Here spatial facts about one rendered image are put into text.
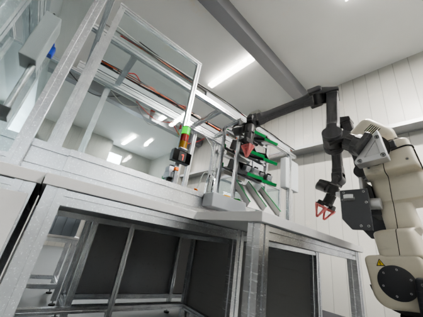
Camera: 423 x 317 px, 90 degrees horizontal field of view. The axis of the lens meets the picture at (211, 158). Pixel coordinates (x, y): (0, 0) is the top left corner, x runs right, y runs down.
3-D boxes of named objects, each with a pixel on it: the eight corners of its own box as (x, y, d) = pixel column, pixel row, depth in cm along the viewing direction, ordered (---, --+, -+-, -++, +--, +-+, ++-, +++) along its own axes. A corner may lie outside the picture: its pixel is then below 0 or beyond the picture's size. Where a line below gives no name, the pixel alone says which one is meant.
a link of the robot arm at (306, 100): (323, 88, 111) (325, 105, 117) (318, 83, 116) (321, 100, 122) (245, 119, 124) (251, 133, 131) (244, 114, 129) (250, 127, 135)
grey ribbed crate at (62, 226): (75, 237, 226) (84, 215, 235) (-1, 227, 192) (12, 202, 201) (70, 234, 258) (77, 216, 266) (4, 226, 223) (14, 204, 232)
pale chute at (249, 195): (263, 211, 130) (267, 205, 129) (246, 207, 125) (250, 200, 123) (245, 185, 154) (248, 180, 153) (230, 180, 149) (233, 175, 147)
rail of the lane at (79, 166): (253, 229, 111) (255, 208, 115) (58, 179, 62) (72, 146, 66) (245, 228, 115) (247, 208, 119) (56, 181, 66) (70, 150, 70)
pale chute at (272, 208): (277, 216, 138) (281, 211, 137) (262, 212, 133) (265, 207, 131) (259, 190, 162) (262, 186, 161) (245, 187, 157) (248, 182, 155)
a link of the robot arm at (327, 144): (354, 133, 84) (355, 142, 87) (331, 126, 92) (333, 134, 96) (338, 146, 83) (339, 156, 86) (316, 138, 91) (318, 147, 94)
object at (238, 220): (363, 253, 111) (362, 246, 112) (262, 221, 58) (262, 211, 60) (254, 241, 161) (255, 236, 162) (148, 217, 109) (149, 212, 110)
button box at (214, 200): (245, 216, 99) (246, 202, 102) (211, 205, 88) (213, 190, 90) (235, 216, 104) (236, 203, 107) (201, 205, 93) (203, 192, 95)
